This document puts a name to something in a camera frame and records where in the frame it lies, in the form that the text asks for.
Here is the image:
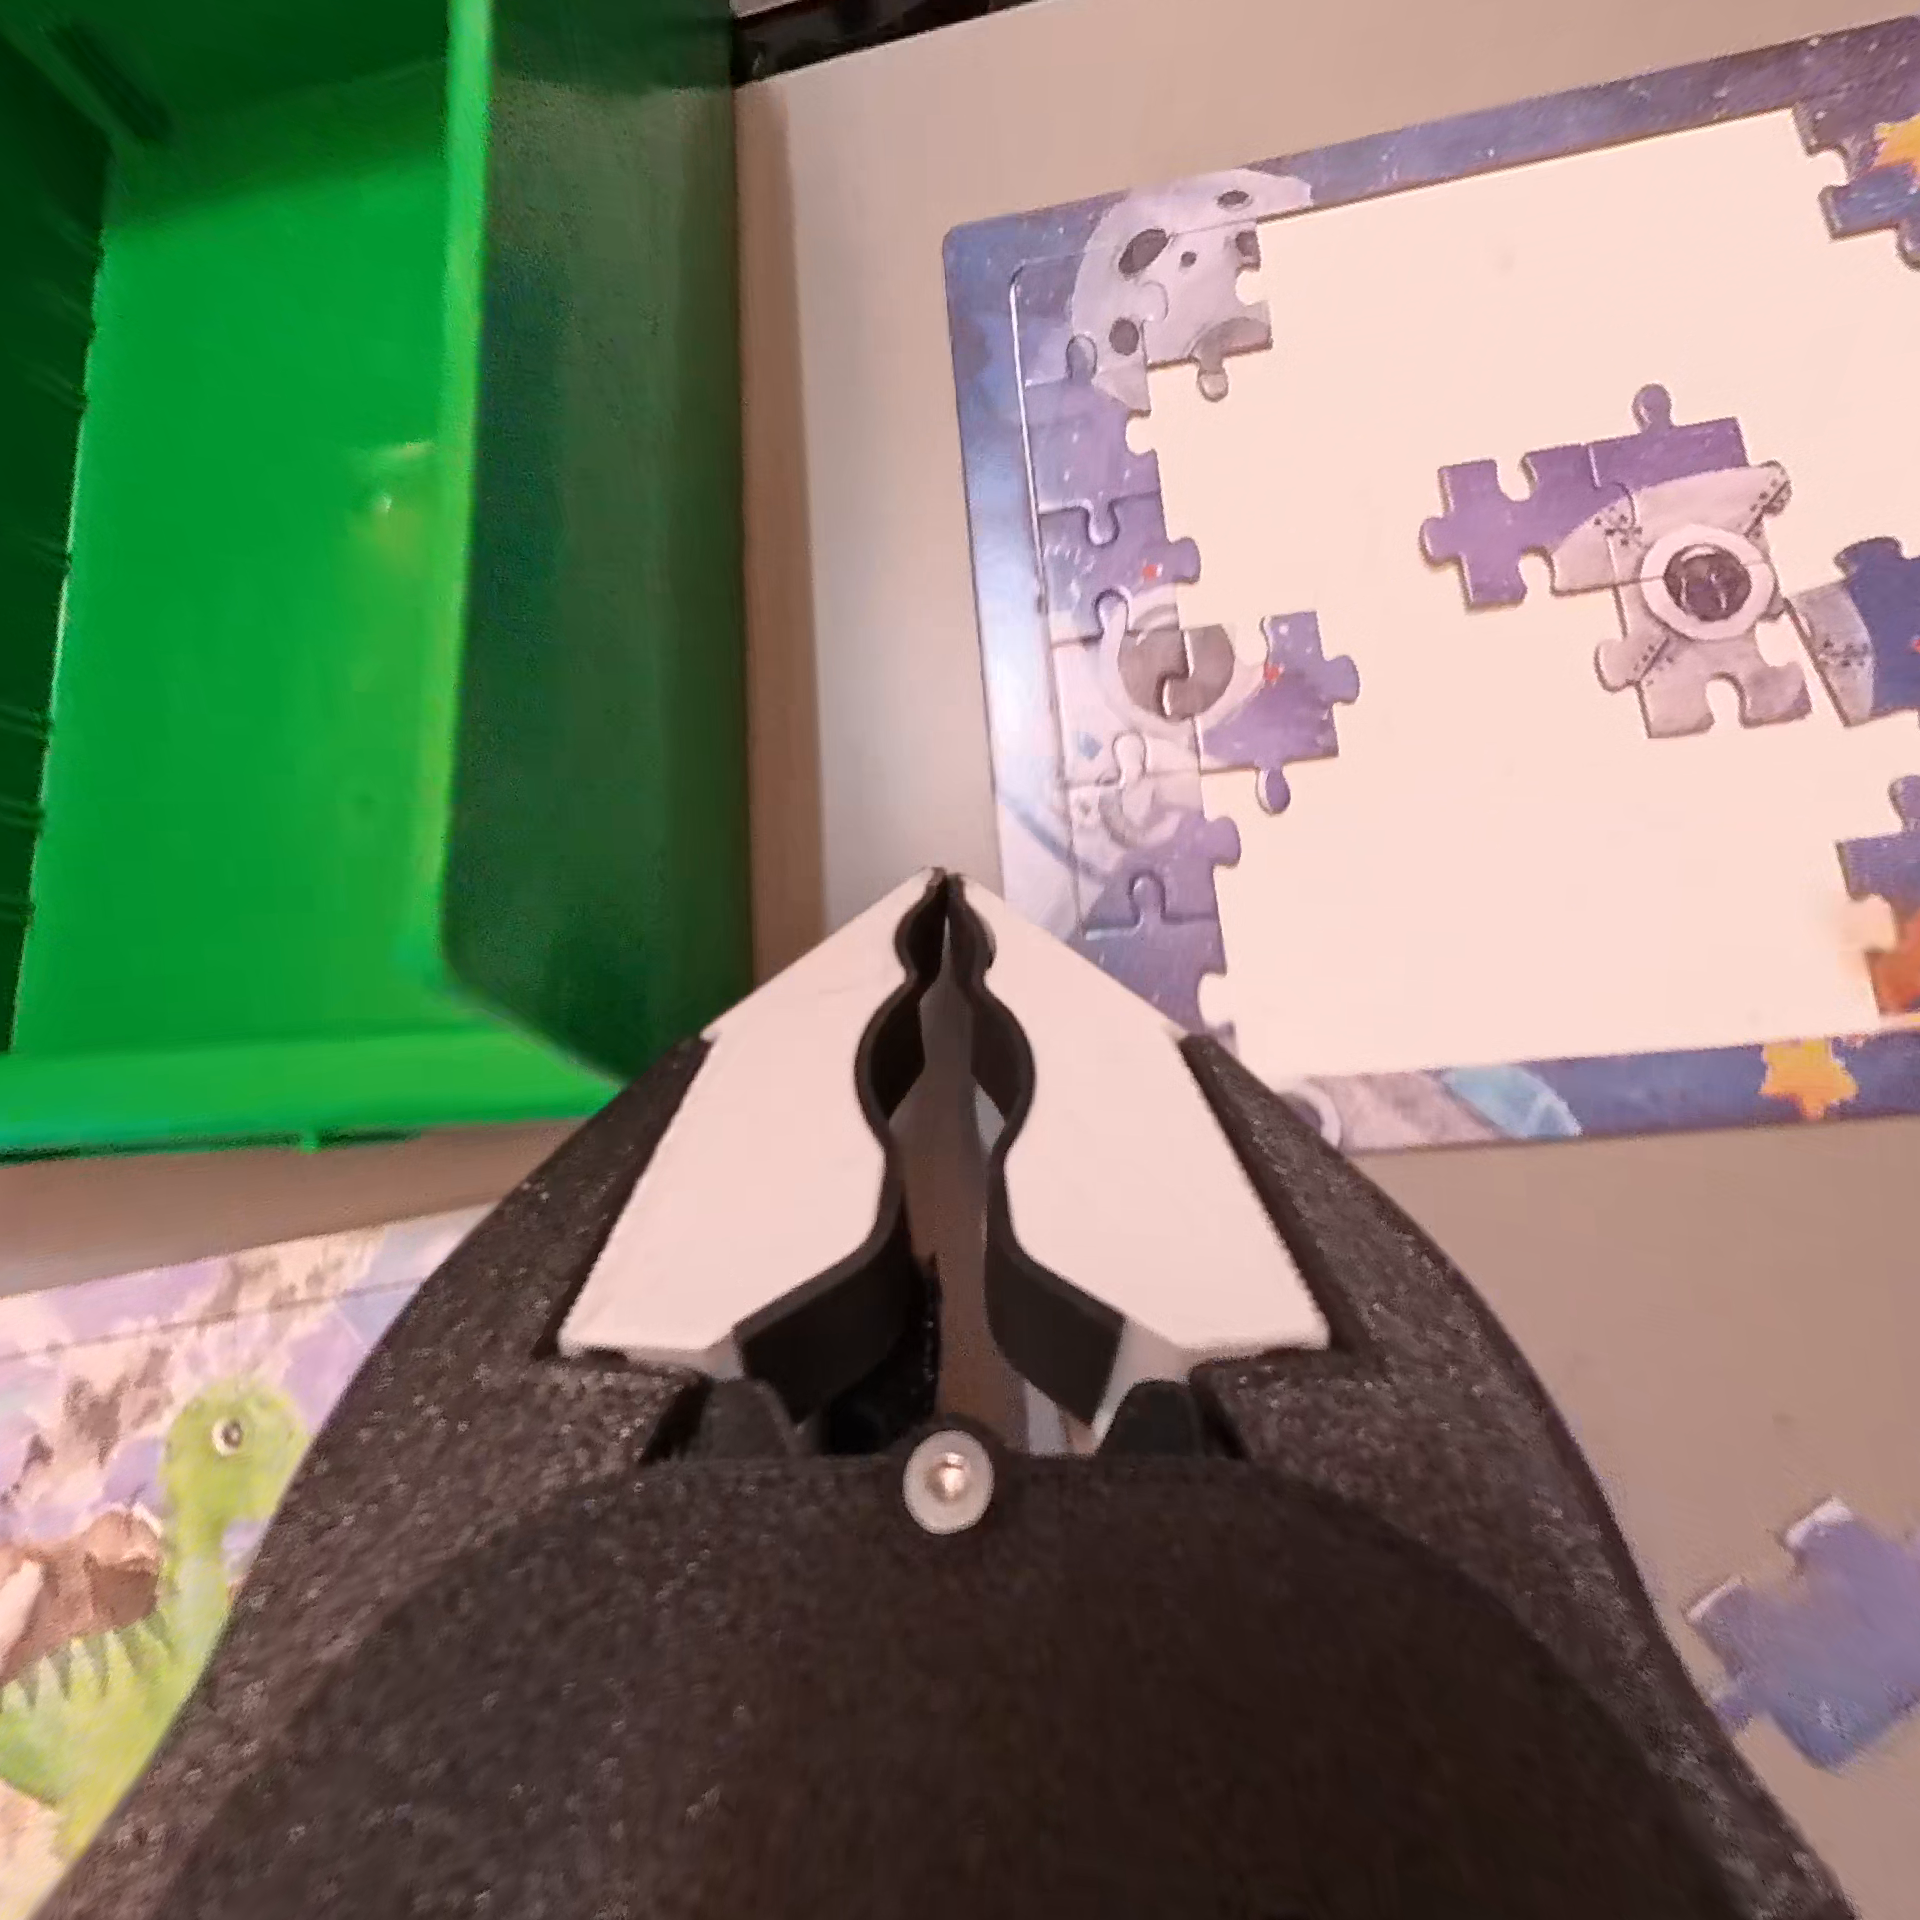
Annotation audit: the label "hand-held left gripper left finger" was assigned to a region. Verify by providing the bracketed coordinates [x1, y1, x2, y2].
[555, 866, 946, 1424]

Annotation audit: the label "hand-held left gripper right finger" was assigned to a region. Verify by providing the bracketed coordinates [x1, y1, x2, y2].
[941, 866, 1335, 1424]

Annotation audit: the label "space puzzle board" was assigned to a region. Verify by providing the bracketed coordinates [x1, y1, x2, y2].
[941, 16, 1920, 1153]

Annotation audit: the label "purple helmet-part puzzle piece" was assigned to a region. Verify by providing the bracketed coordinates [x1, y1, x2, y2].
[1197, 607, 1365, 815]

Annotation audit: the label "joined satellite puzzle pieces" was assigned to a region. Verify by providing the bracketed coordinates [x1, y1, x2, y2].
[1418, 385, 1920, 735]

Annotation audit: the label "grey desk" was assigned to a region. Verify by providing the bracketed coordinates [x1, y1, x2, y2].
[0, 59, 1920, 1920]

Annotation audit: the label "green plastic bin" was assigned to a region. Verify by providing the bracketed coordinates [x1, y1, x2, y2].
[0, 0, 753, 1162]

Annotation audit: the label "purple star-marked puzzle piece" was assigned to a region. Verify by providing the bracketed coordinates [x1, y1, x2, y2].
[1685, 1496, 1911, 1776]

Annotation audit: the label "comet print puzzle piece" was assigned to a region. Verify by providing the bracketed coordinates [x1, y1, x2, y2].
[1835, 777, 1920, 1024]

